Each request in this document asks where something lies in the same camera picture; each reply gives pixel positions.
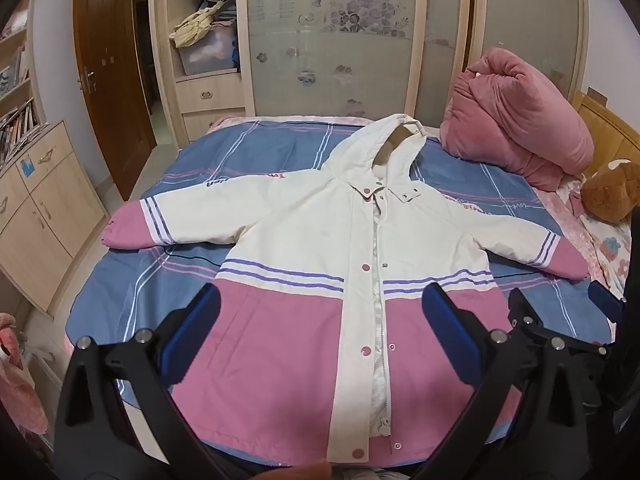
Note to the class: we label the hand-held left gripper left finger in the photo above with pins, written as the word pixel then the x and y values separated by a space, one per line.
pixel 192 327

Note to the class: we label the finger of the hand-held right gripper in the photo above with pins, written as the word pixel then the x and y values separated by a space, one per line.
pixel 522 310
pixel 605 296

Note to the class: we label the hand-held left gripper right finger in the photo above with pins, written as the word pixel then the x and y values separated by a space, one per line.
pixel 446 327

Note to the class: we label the white and pink hooded jacket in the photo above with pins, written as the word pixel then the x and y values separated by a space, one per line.
pixel 300 210

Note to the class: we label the pink floral bed sheet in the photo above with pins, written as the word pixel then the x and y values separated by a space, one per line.
pixel 600 240

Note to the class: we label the brown plush toy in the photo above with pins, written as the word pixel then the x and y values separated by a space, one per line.
pixel 610 190

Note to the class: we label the blue plaid blanket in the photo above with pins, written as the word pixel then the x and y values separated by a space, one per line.
pixel 200 160

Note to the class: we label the wooden headboard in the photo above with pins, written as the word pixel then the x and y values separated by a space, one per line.
pixel 607 125

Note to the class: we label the light wood cabinet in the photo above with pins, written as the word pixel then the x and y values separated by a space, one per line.
pixel 50 220

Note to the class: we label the pink cloth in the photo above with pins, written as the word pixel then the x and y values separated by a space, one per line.
pixel 17 385

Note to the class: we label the pink folded quilt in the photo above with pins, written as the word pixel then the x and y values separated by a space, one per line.
pixel 520 110

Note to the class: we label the wardrobe drawer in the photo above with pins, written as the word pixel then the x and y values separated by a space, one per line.
pixel 210 92
pixel 215 125

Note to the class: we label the blue sticker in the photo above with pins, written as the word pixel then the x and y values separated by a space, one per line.
pixel 27 167

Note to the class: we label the brown wooden door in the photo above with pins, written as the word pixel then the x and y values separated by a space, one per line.
pixel 115 85

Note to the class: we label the row of books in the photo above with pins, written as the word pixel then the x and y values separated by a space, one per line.
pixel 17 127

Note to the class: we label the translucent storage box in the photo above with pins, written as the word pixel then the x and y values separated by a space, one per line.
pixel 205 55

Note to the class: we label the light wood wardrobe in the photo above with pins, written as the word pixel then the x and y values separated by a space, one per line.
pixel 165 35

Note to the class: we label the frosted floral sliding door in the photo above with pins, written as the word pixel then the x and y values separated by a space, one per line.
pixel 525 10
pixel 350 35

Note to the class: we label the yellow cloth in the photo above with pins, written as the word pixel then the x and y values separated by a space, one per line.
pixel 192 27

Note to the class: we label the wooden bookshelf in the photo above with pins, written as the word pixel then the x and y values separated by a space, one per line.
pixel 15 85

